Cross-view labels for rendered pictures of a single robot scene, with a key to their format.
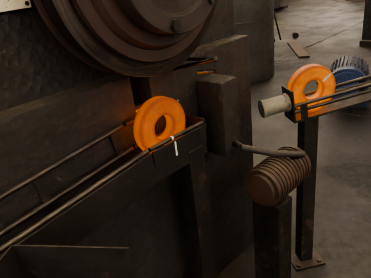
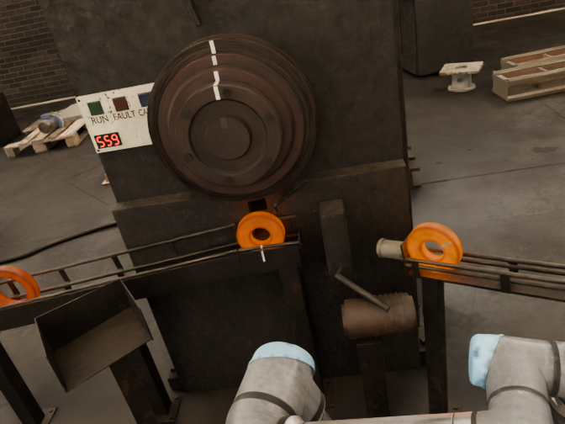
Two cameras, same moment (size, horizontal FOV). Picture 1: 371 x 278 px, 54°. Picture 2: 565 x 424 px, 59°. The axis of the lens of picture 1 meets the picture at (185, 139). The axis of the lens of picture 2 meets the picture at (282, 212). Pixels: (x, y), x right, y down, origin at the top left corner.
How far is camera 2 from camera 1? 115 cm
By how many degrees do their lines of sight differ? 45
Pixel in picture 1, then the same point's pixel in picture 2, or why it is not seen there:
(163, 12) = (216, 172)
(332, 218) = not seen: hidden behind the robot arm
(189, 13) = (243, 172)
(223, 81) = (324, 214)
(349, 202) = not seen: outside the picture
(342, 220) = not seen: hidden behind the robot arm
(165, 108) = (261, 223)
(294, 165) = (382, 315)
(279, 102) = (392, 249)
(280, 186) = (352, 325)
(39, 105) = (173, 200)
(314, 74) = (430, 235)
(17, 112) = (160, 202)
